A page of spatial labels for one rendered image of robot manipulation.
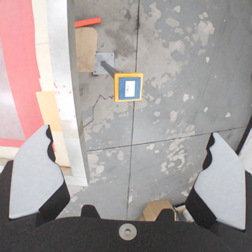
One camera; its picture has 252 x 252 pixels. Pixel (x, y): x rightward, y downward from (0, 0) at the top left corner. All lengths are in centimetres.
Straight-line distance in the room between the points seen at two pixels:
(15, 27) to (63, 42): 14
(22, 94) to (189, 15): 186
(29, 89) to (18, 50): 9
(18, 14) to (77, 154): 33
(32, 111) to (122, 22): 139
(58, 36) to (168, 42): 161
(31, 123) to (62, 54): 21
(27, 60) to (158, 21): 155
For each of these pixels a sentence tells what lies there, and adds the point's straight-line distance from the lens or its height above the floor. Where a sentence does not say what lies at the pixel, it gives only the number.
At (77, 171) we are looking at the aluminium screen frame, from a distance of 42.
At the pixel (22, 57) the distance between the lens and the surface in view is 38.
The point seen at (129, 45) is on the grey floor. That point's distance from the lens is 166.
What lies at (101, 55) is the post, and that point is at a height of 1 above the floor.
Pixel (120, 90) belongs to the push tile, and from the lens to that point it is 66.
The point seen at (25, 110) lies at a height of 123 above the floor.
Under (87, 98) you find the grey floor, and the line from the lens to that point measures 168.
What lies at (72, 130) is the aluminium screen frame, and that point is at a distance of 34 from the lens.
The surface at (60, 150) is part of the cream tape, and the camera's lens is 43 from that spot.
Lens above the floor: 159
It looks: 57 degrees down
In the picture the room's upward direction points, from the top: 152 degrees clockwise
